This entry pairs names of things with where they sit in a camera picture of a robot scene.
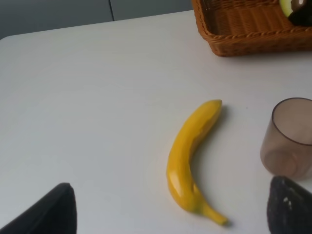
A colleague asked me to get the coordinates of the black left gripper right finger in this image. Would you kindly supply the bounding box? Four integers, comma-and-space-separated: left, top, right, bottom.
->
267, 176, 312, 234

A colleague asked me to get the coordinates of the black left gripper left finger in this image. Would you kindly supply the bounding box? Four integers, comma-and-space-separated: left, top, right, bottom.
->
0, 183, 78, 234

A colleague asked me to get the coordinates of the halved avocado with pit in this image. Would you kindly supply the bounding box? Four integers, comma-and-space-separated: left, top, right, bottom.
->
279, 0, 312, 27

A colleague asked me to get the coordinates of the brown wicker basket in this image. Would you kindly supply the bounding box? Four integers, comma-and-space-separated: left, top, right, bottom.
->
192, 0, 312, 57

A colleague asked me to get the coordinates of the translucent brown plastic cup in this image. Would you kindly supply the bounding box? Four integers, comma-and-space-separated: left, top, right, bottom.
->
260, 97, 312, 180

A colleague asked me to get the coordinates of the yellow banana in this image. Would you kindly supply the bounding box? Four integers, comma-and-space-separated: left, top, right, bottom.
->
166, 99, 229, 226

